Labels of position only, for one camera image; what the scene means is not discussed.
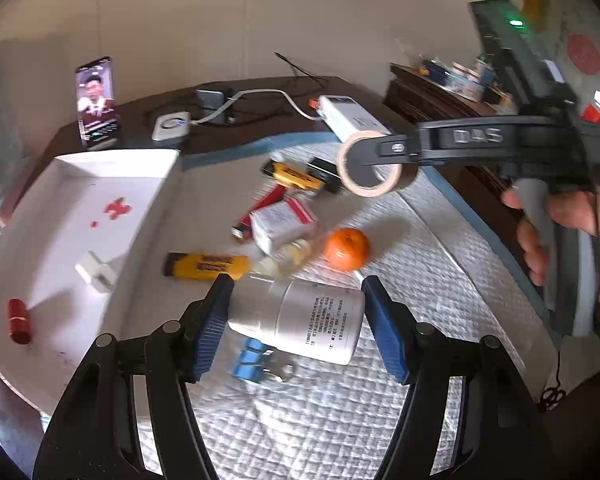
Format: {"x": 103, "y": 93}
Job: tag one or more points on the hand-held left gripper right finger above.
{"x": 385, "y": 330}

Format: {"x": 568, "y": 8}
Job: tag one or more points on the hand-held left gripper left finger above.
{"x": 210, "y": 330}

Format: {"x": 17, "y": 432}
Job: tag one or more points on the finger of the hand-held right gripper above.
{"x": 395, "y": 147}

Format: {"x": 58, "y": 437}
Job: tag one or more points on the blue binder clip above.
{"x": 250, "y": 360}

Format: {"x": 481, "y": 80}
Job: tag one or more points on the beige masking tape roll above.
{"x": 367, "y": 191}

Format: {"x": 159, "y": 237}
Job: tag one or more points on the white plastic bottle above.
{"x": 300, "y": 315}

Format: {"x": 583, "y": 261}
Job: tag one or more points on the orange mandarin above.
{"x": 347, "y": 250}

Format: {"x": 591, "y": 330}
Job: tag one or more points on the small clear bottle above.
{"x": 290, "y": 252}

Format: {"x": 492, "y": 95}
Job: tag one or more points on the red and white medicine box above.
{"x": 280, "y": 222}

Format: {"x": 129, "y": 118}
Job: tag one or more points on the white charger adapter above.
{"x": 95, "y": 270}

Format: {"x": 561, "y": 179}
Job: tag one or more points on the red lighter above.
{"x": 265, "y": 200}

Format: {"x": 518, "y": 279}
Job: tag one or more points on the white cardboard box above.
{"x": 80, "y": 200}

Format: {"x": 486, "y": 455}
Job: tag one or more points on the red lipstick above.
{"x": 17, "y": 320}

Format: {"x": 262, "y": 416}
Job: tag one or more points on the dark wooden cabinet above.
{"x": 430, "y": 105}

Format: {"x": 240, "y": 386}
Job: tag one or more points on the white power bank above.
{"x": 345, "y": 115}

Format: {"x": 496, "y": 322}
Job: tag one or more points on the black rectangular object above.
{"x": 325, "y": 170}

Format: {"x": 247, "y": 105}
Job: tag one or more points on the cluster of small containers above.
{"x": 462, "y": 80}

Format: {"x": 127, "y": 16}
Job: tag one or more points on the orange plug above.
{"x": 314, "y": 103}

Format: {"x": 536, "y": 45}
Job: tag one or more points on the white quilted mat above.
{"x": 330, "y": 420}

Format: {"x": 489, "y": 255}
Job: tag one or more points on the smartphone with lit screen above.
{"x": 97, "y": 100}

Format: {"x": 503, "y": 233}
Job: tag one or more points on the red round wall ornament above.
{"x": 582, "y": 54}

